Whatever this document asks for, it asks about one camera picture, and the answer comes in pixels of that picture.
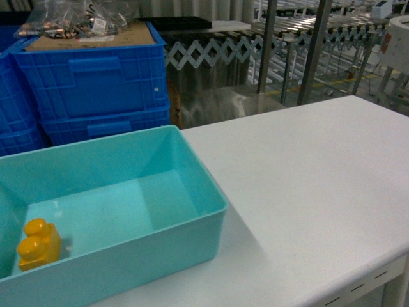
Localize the light blue plastic box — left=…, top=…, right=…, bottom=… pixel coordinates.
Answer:
left=1, top=125, right=228, bottom=306

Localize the yellow two-stud toy block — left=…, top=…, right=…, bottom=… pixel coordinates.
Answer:
left=17, top=218, right=62, bottom=272

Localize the grey expandable roller conveyor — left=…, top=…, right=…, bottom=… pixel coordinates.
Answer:
left=164, top=16, right=389, bottom=70

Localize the black tray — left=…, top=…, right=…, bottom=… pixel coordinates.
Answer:
left=138, top=16, right=212, bottom=31

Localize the brown cardboard sheet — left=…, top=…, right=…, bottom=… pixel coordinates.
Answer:
left=23, top=21, right=162, bottom=52

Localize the blue crate bottom right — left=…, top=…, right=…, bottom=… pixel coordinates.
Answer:
left=40, top=99, right=170, bottom=146

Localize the blue crate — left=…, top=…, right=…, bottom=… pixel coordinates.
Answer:
left=12, top=37, right=168, bottom=120
left=1, top=124, right=52, bottom=156
left=1, top=39, right=36, bottom=134
left=40, top=99, right=170, bottom=146

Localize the blue crate top right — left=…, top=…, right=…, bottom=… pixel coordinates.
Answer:
left=12, top=37, right=168, bottom=120

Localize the blue crate top middle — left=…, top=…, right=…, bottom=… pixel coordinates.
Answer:
left=1, top=39, right=36, bottom=134

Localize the blue crate bottom middle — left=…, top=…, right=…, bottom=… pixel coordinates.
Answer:
left=1, top=124, right=52, bottom=156

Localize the clear bag of parts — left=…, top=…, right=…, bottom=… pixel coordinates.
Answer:
left=13, top=1, right=137, bottom=39

